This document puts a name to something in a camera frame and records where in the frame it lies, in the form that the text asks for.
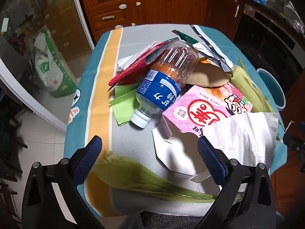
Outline blue plastic bin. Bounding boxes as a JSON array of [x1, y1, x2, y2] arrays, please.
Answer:
[[256, 68, 286, 110]]

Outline green and white sack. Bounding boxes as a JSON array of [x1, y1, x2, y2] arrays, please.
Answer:
[[33, 29, 79, 98]]

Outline red snack packet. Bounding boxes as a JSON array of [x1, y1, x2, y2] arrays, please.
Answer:
[[108, 41, 167, 86]]

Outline glass sliding door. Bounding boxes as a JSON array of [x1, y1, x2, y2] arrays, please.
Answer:
[[0, 0, 96, 134]]

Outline pink snack box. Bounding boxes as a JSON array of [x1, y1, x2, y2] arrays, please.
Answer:
[[152, 84, 253, 183]]

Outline black built-in oven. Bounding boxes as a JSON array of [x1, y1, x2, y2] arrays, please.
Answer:
[[235, 5, 303, 93]]

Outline wooden cabinet with drawers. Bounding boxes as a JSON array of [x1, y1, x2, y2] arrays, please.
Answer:
[[80, 0, 246, 43]]

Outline green paper sheet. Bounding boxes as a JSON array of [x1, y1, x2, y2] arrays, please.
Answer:
[[108, 85, 141, 126]]

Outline pale green corn husk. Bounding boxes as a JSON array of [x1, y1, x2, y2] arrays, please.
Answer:
[[230, 58, 275, 114], [94, 151, 243, 204]]

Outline white paper tissue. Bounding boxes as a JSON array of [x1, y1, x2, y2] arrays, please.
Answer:
[[201, 112, 279, 174]]

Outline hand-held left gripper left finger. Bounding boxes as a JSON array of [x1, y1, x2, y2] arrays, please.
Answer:
[[21, 135, 105, 229]]

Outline silver foil wrapper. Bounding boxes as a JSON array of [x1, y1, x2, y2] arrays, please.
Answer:
[[172, 30, 234, 73]]

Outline teal and grey tablecloth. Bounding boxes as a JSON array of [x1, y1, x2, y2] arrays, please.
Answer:
[[64, 24, 285, 217]]

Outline tan round bun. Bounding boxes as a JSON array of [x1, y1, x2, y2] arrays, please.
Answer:
[[186, 62, 230, 87]]

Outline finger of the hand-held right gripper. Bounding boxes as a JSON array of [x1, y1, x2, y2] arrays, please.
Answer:
[[283, 132, 305, 152]]

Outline clear plastic bottle blue label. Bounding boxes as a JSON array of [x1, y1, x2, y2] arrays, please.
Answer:
[[130, 39, 199, 128]]

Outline person's grey trousers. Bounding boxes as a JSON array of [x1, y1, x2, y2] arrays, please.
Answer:
[[140, 212, 208, 229]]

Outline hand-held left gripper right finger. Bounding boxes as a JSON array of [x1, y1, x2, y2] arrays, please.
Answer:
[[197, 136, 277, 229]]

